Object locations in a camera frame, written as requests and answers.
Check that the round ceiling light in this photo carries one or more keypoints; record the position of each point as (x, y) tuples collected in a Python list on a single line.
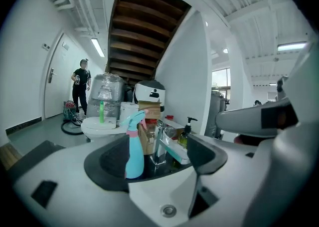
[(225, 50)]

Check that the red-lidded clear container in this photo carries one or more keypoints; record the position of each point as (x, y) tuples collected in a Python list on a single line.
[(170, 118)]

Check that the wall switch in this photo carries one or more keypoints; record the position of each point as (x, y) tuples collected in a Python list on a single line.
[(46, 46)]

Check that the window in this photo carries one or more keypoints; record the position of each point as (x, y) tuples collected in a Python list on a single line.
[(220, 77)]

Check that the white toilet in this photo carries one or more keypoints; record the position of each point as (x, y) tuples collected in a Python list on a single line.
[(99, 128)]

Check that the white door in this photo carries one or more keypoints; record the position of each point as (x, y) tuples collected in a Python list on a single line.
[(56, 76)]

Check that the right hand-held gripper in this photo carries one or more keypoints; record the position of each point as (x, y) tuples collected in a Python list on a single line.
[(306, 83)]

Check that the dark green pump bottle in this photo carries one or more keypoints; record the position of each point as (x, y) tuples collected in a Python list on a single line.
[(184, 137)]

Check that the chrome faucet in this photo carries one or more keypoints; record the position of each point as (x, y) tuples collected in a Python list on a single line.
[(162, 143)]

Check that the grey cylinder machine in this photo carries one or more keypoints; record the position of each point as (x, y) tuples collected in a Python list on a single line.
[(216, 113)]

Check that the brown cardboard box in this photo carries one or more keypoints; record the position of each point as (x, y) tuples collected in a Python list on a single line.
[(149, 110)]

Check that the green plastic bottle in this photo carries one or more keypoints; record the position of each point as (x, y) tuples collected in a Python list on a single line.
[(102, 112)]

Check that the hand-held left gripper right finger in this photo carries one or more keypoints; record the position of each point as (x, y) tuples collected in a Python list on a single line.
[(261, 171)]

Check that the door sign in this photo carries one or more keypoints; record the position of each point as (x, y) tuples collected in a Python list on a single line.
[(65, 46)]

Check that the teal spray bottle pink collar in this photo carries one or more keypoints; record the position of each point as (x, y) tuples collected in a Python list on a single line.
[(134, 153)]

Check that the plastic-wrapped appliance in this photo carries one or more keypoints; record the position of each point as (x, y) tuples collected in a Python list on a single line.
[(106, 93)]

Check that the long ceiling light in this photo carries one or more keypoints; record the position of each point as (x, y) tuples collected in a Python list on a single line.
[(291, 47), (97, 47)]

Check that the white appliance with black band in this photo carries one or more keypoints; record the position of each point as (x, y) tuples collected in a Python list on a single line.
[(149, 91)]

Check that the wooden staircase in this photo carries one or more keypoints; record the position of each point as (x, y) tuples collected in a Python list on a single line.
[(142, 34)]

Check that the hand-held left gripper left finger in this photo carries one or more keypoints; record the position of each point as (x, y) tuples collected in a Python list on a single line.
[(74, 183)]

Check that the wooden pallet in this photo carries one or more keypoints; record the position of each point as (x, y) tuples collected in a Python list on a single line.
[(8, 156)]

